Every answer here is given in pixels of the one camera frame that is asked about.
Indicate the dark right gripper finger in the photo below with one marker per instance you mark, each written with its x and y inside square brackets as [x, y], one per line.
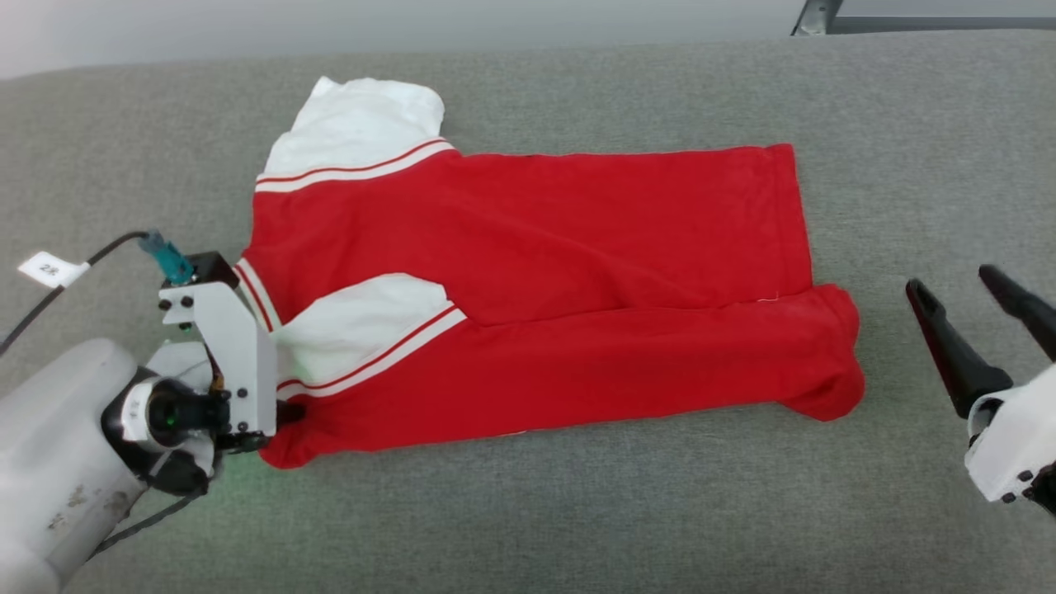
[949, 346]
[1027, 305]

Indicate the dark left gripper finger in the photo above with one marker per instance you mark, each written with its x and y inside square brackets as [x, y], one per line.
[293, 412]

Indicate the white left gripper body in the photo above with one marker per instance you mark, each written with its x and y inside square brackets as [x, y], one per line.
[235, 355]

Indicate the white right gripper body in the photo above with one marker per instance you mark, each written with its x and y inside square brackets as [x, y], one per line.
[1019, 429]

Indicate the red and white jersey garment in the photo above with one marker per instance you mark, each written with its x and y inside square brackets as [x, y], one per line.
[561, 272]

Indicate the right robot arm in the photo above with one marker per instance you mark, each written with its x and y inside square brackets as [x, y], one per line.
[1046, 492]

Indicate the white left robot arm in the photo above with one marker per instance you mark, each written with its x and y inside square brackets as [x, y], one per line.
[58, 445]

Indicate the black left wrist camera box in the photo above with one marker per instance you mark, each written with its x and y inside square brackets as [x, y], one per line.
[210, 268]

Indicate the teal left camera connector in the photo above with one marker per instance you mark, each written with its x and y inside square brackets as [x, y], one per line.
[169, 257]

